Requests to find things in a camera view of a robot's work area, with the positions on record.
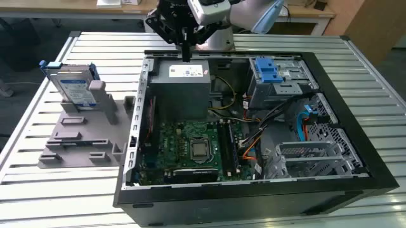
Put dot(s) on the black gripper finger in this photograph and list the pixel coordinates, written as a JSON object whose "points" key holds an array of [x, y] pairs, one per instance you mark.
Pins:
{"points": [[205, 32], [161, 26]]}

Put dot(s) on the hard disk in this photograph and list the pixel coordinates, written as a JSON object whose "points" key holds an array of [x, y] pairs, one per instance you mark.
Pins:
{"points": [[73, 88]]}

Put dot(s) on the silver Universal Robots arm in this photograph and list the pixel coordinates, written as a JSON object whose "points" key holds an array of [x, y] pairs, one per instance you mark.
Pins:
{"points": [[221, 38]]}

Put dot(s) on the metal disk bay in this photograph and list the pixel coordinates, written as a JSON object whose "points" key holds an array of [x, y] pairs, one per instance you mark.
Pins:
{"points": [[316, 159]]}

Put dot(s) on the small white box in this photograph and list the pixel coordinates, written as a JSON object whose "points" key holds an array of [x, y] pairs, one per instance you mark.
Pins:
{"points": [[130, 2]]}

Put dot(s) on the large white box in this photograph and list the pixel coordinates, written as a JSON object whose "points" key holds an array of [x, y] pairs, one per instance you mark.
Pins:
{"points": [[108, 3]]}

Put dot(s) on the blue plastic drive latch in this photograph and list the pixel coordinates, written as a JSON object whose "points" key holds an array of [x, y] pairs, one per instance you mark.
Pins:
{"points": [[265, 69]]}

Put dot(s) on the grey power supply unit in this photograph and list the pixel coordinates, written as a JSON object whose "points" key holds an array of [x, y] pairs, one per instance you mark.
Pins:
{"points": [[180, 99]]}

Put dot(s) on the wooden desk white legs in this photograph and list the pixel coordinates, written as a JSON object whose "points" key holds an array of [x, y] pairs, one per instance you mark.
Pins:
{"points": [[62, 7]]}

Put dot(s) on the metal drive cage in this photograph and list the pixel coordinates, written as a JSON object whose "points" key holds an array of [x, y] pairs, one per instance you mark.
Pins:
{"points": [[284, 89]]}

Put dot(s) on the black desk device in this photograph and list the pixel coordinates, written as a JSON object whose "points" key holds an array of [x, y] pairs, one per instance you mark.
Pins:
{"points": [[320, 7]]}

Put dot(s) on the green motherboard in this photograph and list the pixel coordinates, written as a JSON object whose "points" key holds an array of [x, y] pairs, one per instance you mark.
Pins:
{"points": [[177, 133]]}

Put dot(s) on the grey parts rack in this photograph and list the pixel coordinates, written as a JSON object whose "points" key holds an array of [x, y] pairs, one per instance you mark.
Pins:
{"points": [[94, 133]]}

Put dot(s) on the silver CPU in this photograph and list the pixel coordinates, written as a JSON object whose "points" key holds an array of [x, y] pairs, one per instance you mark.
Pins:
{"points": [[199, 150]]}

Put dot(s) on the black RAM stick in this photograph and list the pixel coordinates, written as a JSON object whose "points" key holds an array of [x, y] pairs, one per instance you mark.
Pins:
{"points": [[225, 152]]}

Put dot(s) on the wooden cabinet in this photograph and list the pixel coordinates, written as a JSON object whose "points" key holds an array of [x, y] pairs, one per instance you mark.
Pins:
{"points": [[376, 28]]}

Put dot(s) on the CPU socket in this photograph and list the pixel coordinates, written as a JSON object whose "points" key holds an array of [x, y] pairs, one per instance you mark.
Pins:
{"points": [[200, 162]]}

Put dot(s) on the grey metal foot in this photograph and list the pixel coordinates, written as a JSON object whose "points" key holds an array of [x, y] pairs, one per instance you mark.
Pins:
{"points": [[5, 89]]}

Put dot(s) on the black graphics card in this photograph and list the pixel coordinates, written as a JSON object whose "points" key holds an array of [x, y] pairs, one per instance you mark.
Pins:
{"points": [[193, 175]]}

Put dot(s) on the black PC case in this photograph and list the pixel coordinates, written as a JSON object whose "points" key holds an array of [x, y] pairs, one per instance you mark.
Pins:
{"points": [[221, 209]]}

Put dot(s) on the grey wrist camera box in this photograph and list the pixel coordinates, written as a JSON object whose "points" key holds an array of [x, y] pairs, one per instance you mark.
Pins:
{"points": [[212, 12]]}

